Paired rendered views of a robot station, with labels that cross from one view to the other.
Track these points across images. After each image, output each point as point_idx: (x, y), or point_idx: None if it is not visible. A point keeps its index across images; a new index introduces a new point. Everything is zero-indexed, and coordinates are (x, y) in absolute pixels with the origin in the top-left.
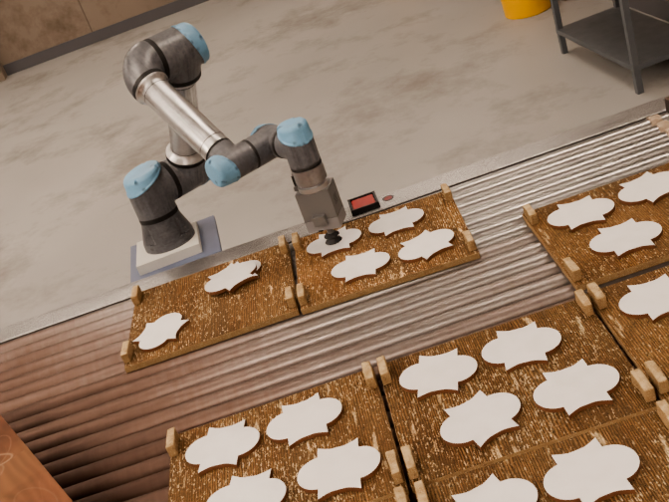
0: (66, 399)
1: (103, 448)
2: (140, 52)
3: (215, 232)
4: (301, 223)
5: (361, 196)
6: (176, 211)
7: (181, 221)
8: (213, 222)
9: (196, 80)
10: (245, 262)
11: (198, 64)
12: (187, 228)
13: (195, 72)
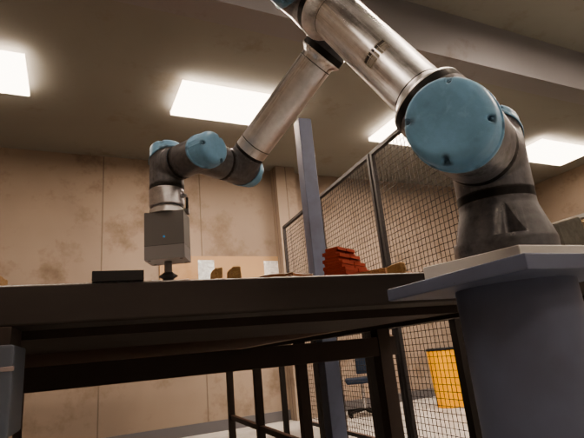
0: None
1: None
2: None
3: (445, 274)
4: (227, 278)
5: (116, 272)
6: (461, 206)
7: (458, 226)
8: (487, 262)
9: (302, 29)
10: (273, 274)
11: (288, 13)
12: (457, 242)
13: (295, 23)
